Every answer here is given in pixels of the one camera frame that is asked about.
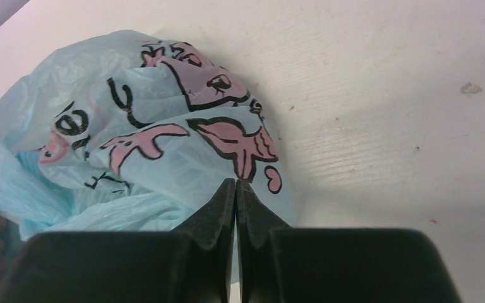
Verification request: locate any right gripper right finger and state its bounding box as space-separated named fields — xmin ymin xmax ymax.
xmin=236 ymin=181 xmax=461 ymax=302

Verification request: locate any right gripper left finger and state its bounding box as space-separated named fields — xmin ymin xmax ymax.
xmin=0 ymin=179 xmax=236 ymax=302

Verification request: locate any light blue plastic bag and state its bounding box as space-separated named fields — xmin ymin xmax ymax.
xmin=0 ymin=30 xmax=297 ymax=240

